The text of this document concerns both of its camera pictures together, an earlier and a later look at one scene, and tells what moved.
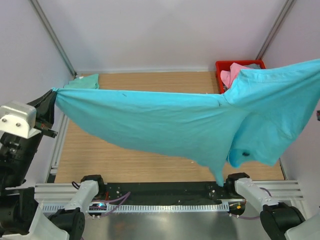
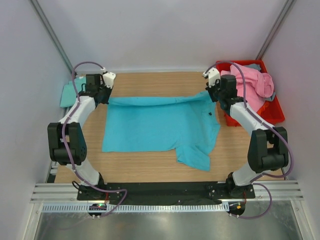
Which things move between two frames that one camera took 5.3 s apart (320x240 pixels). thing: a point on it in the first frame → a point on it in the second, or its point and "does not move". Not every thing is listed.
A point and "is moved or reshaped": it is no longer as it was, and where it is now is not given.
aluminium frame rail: (68, 193) does not move
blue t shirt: (250, 124) is moved or reshaped
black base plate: (172, 193) does not move
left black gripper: (45, 115) → (109, 90)
